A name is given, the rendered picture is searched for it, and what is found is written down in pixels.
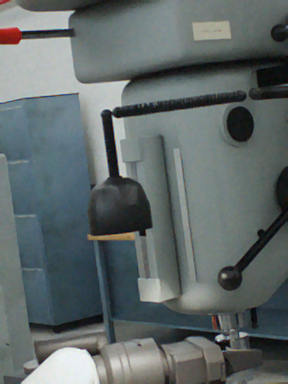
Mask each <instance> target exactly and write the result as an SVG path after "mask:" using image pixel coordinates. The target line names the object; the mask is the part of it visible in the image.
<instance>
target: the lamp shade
mask: <svg viewBox="0 0 288 384"><path fill-rule="evenodd" d="M87 216H88V223H89V229H90V235H92V236H103V235H112V234H126V233H131V232H137V231H144V230H148V229H151V228H153V221H152V214H151V207H150V202H149V200H148V198H147V196H146V194H145V191H144V189H143V188H142V186H141V184H140V183H138V182H136V181H135V180H133V179H131V178H129V177H123V176H118V177H107V178H106V179H105V180H104V181H101V182H100V183H99V184H98V185H97V186H96V187H95V188H94V189H93V190H92V191H91V194H90V199H89V204H88V209H87Z"/></svg>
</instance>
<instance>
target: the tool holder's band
mask: <svg viewBox="0 0 288 384"><path fill-rule="evenodd" d="M239 333H240V334H239V335H238V336H236V337H231V338H225V337H223V335H222V334H220V335H218V336H216V337H215V338H214V344H216V345H218V346H219V347H232V346H239V345H245V344H247V343H248V342H249V335H248V334H247V333H242V332H239Z"/></svg>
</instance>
